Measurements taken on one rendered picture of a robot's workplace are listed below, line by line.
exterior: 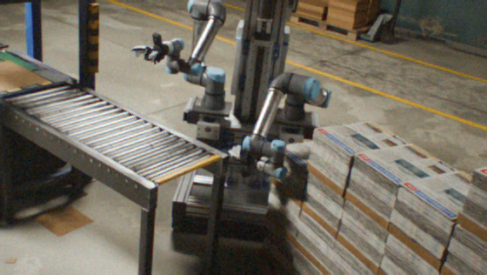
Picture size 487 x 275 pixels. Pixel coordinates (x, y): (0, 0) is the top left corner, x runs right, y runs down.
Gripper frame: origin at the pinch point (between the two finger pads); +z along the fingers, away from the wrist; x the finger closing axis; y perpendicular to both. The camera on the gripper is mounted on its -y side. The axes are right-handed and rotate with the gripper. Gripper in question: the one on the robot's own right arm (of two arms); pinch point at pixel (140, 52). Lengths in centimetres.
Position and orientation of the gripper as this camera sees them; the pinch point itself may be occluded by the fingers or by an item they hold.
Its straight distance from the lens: 312.0
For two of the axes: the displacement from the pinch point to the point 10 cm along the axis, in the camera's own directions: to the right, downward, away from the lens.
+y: -2.3, 8.5, 4.7
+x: -8.4, -4.2, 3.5
